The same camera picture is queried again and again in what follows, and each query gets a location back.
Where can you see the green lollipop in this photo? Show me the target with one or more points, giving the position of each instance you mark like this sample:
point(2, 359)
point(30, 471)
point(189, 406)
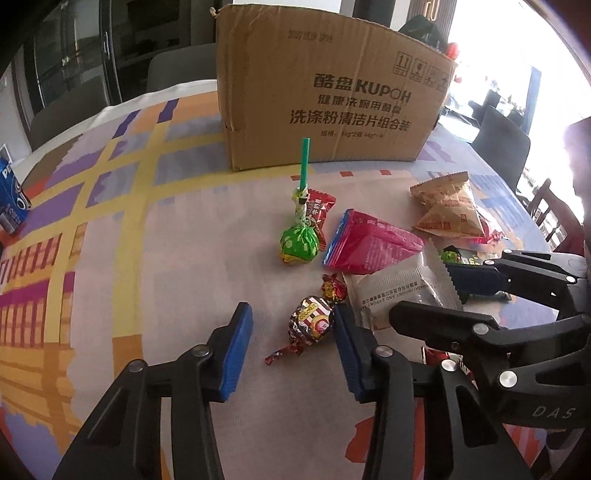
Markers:
point(298, 242)

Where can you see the red milk candy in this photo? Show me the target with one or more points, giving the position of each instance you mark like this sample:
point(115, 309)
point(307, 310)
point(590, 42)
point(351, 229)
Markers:
point(321, 207)

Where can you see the brown cardboard box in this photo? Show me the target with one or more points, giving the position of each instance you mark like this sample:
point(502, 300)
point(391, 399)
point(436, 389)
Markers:
point(323, 69)

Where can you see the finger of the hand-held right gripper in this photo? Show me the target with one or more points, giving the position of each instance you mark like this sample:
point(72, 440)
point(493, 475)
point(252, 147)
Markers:
point(443, 323)
point(475, 279)

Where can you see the small red crinkled candy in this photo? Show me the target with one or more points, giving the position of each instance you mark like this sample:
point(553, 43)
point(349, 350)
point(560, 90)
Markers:
point(490, 233)

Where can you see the dark green bag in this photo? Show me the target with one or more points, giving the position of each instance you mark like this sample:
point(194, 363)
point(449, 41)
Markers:
point(425, 30)

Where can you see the striped twist-wrapped candy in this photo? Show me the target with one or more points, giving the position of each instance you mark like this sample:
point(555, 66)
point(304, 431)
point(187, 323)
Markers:
point(311, 321)

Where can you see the glass door cabinet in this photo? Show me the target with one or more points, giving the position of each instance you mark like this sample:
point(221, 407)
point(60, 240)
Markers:
point(69, 41)

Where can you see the dark grey chair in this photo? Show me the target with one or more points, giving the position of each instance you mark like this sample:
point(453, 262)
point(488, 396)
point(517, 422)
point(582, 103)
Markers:
point(503, 143)

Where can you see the grey upholstered chair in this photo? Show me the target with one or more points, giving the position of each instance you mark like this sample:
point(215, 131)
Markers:
point(69, 110)
point(180, 69)

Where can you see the blue cookie box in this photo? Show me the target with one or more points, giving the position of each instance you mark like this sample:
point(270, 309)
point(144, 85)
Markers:
point(11, 203)

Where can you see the tan snack packet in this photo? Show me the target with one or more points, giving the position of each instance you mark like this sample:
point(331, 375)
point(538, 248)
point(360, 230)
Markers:
point(438, 187)
point(455, 214)

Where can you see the green candy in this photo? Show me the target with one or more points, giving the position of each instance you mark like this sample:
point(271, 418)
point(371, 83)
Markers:
point(455, 256)

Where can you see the pink snack packet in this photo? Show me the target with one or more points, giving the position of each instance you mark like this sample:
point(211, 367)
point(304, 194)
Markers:
point(369, 240)

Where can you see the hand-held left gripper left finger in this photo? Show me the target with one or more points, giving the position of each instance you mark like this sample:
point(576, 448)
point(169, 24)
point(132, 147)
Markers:
point(238, 350)

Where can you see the colourful printed tablecloth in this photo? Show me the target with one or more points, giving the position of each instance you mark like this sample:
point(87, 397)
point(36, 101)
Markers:
point(138, 277)

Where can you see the wooden chair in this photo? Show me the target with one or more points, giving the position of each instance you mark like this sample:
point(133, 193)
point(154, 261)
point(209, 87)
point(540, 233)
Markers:
point(547, 212)

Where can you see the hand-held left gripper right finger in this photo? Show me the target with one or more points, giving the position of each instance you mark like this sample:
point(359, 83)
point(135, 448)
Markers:
point(348, 355)

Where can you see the red ornament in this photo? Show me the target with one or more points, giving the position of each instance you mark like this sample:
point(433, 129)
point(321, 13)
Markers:
point(455, 50)

